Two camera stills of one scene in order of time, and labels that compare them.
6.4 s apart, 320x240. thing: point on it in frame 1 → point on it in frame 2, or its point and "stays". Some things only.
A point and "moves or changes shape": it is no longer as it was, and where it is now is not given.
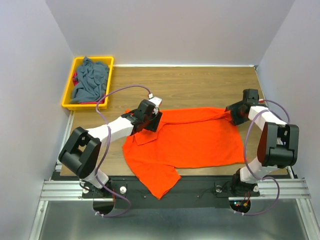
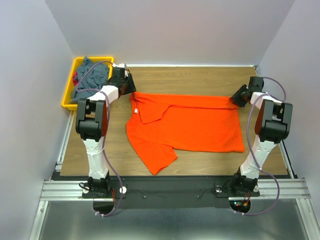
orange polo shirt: [185, 138] moves or changes shape
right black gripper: [236, 120] → [237, 100]
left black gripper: [155, 119] → [131, 87]
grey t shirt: [91, 83] stays
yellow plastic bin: [66, 100] stays
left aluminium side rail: [71, 115] stays
